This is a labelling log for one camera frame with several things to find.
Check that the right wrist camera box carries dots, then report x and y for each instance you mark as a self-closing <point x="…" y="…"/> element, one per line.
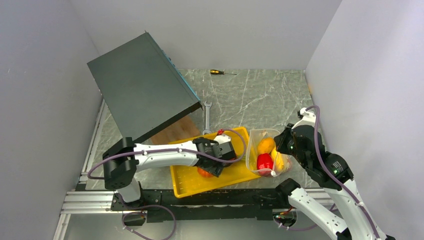
<point x="306" y="117"/>

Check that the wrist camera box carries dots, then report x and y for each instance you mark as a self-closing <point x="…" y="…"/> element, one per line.
<point x="225" y="148"/>
<point x="306" y="117"/>

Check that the silver wrench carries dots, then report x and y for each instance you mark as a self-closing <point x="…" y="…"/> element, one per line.
<point x="207" y="106"/>

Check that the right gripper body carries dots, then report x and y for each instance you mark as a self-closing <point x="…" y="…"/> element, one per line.
<point x="295" y="152"/>

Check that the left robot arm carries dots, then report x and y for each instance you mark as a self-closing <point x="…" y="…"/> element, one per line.
<point x="125" y="158"/>

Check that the wooden block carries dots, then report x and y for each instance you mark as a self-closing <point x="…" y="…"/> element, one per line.
<point x="181" y="129"/>

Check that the black base frame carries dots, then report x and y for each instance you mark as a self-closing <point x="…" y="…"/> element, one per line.
<point x="249" y="203"/>

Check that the black yellow screwdriver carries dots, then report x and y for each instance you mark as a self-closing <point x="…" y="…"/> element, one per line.
<point x="220" y="72"/>

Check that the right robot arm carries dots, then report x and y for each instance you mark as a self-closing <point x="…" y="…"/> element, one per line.
<point x="333" y="174"/>

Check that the clear zip top bag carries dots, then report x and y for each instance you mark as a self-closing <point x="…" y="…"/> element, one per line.
<point x="255" y="136"/>

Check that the dark grey box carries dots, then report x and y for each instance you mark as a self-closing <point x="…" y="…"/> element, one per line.
<point x="144" y="91"/>

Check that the red bell pepper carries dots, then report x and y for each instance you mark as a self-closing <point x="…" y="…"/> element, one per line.
<point x="264" y="164"/>

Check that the yellow plastic tray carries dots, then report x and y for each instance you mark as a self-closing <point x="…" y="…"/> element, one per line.
<point x="189" y="181"/>

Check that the aluminium rail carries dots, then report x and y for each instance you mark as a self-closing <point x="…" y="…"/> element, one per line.
<point x="82" y="203"/>

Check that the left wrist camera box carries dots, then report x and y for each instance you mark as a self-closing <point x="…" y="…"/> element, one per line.
<point x="225" y="148"/>

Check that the yellow lemon squash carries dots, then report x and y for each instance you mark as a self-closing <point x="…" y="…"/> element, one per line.
<point x="278" y="161"/>

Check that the orange pumpkin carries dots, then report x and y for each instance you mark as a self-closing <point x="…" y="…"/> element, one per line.
<point x="204" y="173"/>

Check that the brown potato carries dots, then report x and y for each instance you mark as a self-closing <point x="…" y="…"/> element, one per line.
<point x="265" y="146"/>

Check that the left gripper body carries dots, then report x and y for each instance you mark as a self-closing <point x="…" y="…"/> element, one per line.
<point x="216" y="169"/>

